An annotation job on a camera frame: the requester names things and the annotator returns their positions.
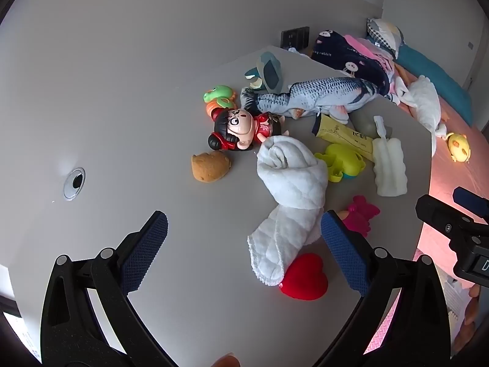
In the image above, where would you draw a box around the orange plastic toy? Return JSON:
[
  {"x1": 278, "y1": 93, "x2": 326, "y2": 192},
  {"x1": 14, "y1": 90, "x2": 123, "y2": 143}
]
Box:
[{"x1": 206, "y1": 97, "x2": 238, "y2": 117}]

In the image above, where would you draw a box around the white quilted cloth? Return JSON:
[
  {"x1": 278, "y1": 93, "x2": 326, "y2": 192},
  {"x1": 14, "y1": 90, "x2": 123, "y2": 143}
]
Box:
[{"x1": 247, "y1": 135, "x2": 329, "y2": 287}]

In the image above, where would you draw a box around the teal plastic toy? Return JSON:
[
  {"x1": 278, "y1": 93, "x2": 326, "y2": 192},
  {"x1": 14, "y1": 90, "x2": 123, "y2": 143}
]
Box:
[{"x1": 244, "y1": 51, "x2": 285, "y2": 93}]

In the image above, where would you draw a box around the grey fish plush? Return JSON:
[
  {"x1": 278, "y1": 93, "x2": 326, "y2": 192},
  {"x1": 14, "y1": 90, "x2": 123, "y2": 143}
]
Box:
[{"x1": 240, "y1": 77, "x2": 381, "y2": 125}]

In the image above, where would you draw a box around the green frog toy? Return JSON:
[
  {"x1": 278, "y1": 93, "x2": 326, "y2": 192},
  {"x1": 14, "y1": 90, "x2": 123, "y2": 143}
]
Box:
[{"x1": 202, "y1": 85, "x2": 238, "y2": 104}]

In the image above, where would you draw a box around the foam puzzle floor mat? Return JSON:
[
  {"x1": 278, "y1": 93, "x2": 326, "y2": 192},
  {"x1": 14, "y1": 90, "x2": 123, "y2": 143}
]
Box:
[{"x1": 363, "y1": 248, "x2": 478, "y2": 356}]

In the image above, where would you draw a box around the white ribbed foam block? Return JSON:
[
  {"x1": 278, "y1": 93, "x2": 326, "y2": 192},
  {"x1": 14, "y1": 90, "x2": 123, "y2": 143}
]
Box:
[{"x1": 372, "y1": 138, "x2": 408, "y2": 197}]

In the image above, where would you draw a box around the steel cable grommet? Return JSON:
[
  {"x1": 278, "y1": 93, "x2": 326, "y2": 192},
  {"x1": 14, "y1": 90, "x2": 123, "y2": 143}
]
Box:
[{"x1": 63, "y1": 167, "x2": 86, "y2": 199}]

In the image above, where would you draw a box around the pink clothing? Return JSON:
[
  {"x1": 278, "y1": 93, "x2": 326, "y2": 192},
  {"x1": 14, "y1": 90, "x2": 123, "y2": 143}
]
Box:
[{"x1": 343, "y1": 34, "x2": 396, "y2": 73}]

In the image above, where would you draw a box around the red black doll figure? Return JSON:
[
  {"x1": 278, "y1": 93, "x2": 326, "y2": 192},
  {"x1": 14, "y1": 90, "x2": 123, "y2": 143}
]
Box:
[{"x1": 207, "y1": 107, "x2": 287, "y2": 151}]

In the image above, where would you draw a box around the person's left hand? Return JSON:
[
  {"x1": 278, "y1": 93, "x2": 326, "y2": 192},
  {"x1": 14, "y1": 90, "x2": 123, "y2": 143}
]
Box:
[{"x1": 213, "y1": 354, "x2": 241, "y2": 367}]

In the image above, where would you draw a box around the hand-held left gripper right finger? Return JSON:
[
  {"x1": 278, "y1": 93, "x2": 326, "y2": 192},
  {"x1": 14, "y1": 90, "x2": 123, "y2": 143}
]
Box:
[{"x1": 317, "y1": 210, "x2": 451, "y2": 367}]

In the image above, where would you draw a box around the red heart toy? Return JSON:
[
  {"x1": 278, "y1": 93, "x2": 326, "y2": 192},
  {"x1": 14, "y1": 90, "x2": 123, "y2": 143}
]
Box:
[{"x1": 279, "y1": 253, "x2": 329, "y2": 302}]

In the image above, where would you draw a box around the teal pillow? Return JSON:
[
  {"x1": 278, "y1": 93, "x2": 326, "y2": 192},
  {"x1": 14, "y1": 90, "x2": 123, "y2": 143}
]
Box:
[{"x1": 395, "y1": 44, "x2": 474, "y2": 127}]

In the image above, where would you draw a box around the brown bread-shaped toy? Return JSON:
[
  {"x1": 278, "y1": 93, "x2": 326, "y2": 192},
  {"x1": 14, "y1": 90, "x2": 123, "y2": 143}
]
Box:
[{"x1": 191, "y1": 150, "x2": 232, "y2": 182}]

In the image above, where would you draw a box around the white goose plush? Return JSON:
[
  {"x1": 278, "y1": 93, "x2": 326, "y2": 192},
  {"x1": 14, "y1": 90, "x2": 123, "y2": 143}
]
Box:
[{"x1": 395, "y1": 74, "x2": 447, "y2": 138}]

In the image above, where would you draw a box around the pink plastic toy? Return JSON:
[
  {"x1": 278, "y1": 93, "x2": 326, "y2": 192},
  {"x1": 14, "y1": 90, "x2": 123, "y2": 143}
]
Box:
[{"x1": 338, "y1": 195, "x2": 381, "y2": 238}]

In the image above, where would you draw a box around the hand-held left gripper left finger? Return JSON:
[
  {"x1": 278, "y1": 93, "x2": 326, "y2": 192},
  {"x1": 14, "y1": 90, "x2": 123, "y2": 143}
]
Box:
[{"x1": 40, "y1": 210, "x2": 184, "y2": 367}]

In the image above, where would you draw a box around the yellow packet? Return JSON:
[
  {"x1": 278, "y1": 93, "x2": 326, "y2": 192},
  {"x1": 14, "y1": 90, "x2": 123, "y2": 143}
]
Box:
[{"x1": 311, "y1": 113, "x2": 377, "y2": 163}]

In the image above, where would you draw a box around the black wall outlet panel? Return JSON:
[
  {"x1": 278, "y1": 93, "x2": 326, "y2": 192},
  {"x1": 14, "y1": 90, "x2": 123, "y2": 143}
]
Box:
[{"x1": 281, "y1": 27, "x2": 310, "y2": 48}]

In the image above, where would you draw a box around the yellow chick plush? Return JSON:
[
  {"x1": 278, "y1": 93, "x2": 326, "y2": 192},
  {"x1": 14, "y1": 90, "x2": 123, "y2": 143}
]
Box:
[{"x1": 446, "y1": 132, "x2": 471, "y2": 163}]

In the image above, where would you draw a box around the green plastic toy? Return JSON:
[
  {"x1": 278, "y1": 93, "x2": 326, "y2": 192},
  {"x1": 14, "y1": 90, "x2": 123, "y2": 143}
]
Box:
[{"x1": 314, "y1": 143, "x2": 366, "y2": 183}]

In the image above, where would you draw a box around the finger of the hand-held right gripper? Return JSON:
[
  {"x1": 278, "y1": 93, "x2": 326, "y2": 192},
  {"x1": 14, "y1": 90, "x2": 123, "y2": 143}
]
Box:
[
  {"x1": 416, "y1": 194, "x2": 482, "y2": 243},
  {"x1": 453, "y1": 187, "x2": 489, "y2": 222}
]

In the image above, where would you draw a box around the grey sponge block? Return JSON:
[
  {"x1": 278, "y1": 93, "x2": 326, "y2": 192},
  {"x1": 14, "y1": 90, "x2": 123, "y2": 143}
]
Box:
[{"x1": 351, "y1": 110, "x2": 394, "y2": 135}]

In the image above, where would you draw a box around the checked patchwork pillow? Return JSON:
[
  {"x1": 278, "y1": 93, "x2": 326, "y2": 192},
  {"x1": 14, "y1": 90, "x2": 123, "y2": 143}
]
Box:
[{"x1": 367, "y1": 18, "x2": 405, "y2": 59}]

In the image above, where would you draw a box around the navy rabbit print blanket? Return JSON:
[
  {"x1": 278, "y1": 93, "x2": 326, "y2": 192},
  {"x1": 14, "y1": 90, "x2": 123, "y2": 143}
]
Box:
[{"x1": 310, "y1": 30, "x2": 390, "y2": 94}]

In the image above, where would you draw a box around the pink bed sheet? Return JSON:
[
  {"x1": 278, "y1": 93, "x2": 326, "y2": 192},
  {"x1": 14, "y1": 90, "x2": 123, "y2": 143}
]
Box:
[{"x1": 393, "y1": 61, "x2": 489, "y2": 276}]

